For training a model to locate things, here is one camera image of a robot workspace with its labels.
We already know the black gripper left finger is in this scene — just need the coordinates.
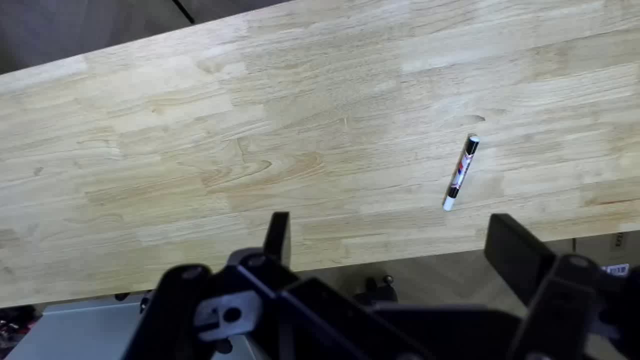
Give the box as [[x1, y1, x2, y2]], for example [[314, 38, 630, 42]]
[[264, 211, 290, 264]]

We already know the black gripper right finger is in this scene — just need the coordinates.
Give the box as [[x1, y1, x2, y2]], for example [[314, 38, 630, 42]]
[[484, 213, 557, 304]]

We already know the white black marker pen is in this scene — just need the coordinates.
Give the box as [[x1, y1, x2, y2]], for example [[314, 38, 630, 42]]
[[442, 134, 481, 211]]

